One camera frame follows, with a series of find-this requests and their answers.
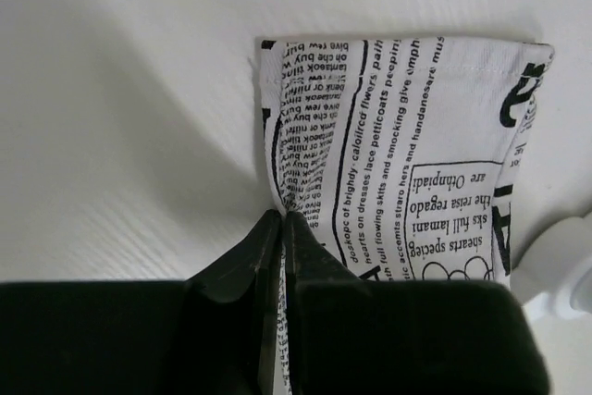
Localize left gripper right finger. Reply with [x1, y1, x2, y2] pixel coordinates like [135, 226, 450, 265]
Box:
[283, 212, 550, 394]

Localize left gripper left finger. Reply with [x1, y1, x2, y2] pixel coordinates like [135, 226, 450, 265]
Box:
[175, 210, 281, 394]

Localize newspaper print trousers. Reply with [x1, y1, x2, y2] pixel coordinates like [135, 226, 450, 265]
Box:
[260, 36, 555, 394]

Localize white metal clothes rack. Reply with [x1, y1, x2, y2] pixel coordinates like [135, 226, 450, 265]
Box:
[511, 215, 591, 323]

